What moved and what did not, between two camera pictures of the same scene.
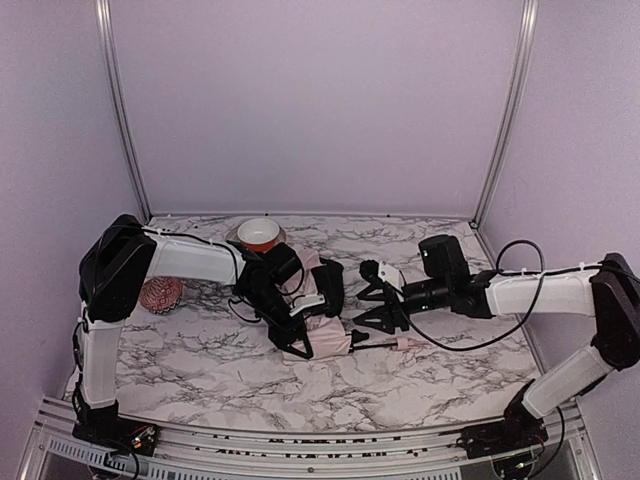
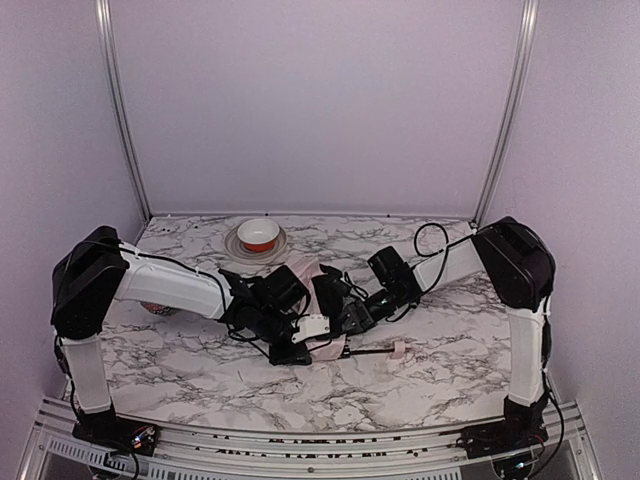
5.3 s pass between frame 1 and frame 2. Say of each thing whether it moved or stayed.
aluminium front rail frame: stayed
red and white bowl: stayed
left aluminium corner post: stayed
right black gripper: moved
